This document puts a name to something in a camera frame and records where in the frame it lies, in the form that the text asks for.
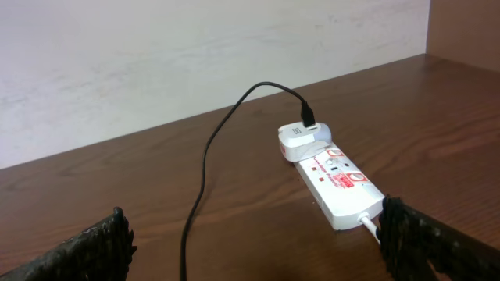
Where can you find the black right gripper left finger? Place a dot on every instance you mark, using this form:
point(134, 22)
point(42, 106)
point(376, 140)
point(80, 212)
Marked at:
point(103, 251)

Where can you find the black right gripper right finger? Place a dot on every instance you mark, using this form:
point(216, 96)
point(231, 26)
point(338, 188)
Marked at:
point(415, 246)

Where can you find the white power strip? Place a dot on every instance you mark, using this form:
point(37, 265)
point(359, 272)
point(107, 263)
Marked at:
point(343, 192)

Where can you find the white USB wall charger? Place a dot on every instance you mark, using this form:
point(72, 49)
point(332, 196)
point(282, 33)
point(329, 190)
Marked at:
point(298, 142)

